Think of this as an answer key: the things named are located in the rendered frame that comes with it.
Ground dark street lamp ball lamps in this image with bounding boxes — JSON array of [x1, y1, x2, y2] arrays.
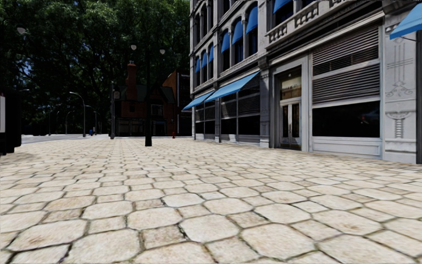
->
[[130, 44, 166, 147]]

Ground red brick building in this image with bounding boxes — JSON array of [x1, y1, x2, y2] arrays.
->
[[113, 60, 192, 138]]

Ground grey street lamp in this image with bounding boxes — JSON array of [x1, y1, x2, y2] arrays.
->
[[69, 91, 87, 138], [64, 110, 75, 135], [86, 104, 98, 136]]

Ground pale stone building blue awnings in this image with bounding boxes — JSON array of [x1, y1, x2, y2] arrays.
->
[[182, 0, 422, 165]]

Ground trees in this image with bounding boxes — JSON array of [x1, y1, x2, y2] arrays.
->
[[0, 0, 191, 135]]

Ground sign on a post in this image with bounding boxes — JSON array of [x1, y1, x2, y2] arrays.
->
[[109, 81, 121, 140]]

